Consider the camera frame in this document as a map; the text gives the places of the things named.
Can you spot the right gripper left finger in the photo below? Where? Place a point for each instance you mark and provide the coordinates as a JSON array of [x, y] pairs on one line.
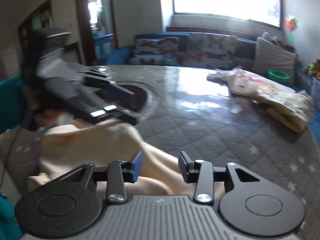
[[71, 203]]

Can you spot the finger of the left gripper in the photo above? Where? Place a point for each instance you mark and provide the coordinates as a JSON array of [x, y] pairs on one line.
[[103, 81]]

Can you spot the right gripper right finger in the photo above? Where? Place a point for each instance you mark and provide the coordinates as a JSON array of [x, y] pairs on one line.
[[252, 205]]

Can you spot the cream garment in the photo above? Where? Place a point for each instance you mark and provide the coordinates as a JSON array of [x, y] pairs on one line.
[[66, 147]]

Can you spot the person's left hand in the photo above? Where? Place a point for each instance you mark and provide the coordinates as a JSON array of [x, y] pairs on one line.
[[45, 118]]

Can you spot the round black induction cooktop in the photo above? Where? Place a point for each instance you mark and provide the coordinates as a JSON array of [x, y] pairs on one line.
[[140, 93]]

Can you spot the left butterfly cushion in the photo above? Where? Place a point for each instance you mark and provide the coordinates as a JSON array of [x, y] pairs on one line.
[[159, 52]]

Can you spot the butterfly cushion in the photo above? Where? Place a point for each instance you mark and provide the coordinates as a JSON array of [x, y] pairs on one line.
[[210, 50], [159, 52]]

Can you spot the grey quilted star mat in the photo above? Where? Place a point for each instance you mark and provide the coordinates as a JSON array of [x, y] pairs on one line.
[[186, 112]]

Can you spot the yellow folded blanket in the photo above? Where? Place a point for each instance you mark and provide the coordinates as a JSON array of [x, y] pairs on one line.
[[294, 110]]

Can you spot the right butterfly cushion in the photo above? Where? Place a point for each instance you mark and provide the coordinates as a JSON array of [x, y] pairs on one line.
[[210, 50]]

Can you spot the green bowl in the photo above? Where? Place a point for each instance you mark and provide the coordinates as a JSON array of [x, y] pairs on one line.
[[278, 76]]

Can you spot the grey pillow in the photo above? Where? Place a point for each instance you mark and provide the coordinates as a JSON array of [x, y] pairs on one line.
[[268, 56]]

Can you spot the teddy bear toy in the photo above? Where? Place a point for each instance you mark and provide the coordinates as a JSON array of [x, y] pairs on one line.
[[313, 69]]

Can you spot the blue sofa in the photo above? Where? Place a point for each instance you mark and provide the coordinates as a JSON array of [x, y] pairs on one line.
[[243, 58]]

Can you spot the panda plush toy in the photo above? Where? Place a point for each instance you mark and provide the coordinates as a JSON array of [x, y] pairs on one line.
[[273, 39]]

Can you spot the colourful pinwheel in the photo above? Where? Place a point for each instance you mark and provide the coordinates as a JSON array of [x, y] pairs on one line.
[[291, 25]]

